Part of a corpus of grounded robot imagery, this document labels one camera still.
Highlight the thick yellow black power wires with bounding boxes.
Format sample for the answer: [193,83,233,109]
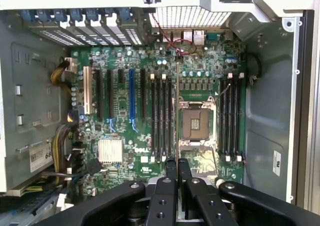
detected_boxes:
[50,110,79,184]

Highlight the perforated metal slot cover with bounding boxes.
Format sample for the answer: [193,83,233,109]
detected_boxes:
[101,22,125,47]
[84,23,112,47]
[66,25,98,47]
[119,20,142,47]
[29,23,79,47]

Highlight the CPU socket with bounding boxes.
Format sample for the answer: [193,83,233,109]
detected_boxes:
[177,101,218,149]

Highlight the round black case speaker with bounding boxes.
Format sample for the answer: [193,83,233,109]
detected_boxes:
[246,54,263,78]

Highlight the thin grey wire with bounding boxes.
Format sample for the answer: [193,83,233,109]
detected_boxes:
[242,160,256,188]

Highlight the green Dell motherboard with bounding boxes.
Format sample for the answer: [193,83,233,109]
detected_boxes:
[69,43,248,197]

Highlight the white expansion slot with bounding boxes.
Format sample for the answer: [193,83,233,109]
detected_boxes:
[83,66,92,115]

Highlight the grey metal PC case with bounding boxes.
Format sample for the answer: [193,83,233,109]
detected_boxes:
[0,0,320,226]

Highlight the black wire connector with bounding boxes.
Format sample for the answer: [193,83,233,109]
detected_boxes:
[85,160,104,178]

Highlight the white certification label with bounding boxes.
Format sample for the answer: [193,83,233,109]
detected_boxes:
[272,150,282,178]

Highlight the red and black wire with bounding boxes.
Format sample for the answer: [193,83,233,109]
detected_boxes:
[150,13,198,56]

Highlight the yellow black wire bundle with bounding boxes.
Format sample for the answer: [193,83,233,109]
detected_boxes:
[50,57,79,94]

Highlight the blue plastic drive carrier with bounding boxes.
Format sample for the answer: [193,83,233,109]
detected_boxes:
[0,185,67,226]

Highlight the thin metal locking lever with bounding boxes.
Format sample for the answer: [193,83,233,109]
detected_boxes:
[214,83,232,103]

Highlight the rear port block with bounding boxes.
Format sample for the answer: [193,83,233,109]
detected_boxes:
[159,29,221,47]

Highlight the RAM slot with white latches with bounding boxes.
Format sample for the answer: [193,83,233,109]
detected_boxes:
[161,73,168,162]
[235,73,245,162]
[224,73,234,162]
[149,73,157,162]

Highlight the white barcode label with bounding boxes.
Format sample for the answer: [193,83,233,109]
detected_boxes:
[28,145,54,173]

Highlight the long black expansion slot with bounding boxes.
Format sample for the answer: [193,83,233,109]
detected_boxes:
[106,69,114,118]
[95,69,104,119]
[140,68,147,119]

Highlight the blue expansion slot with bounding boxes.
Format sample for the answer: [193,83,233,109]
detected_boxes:
[128,68,139,133]

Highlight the silver chipset heatsink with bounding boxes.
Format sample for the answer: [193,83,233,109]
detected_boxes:
[97,139,124,164]

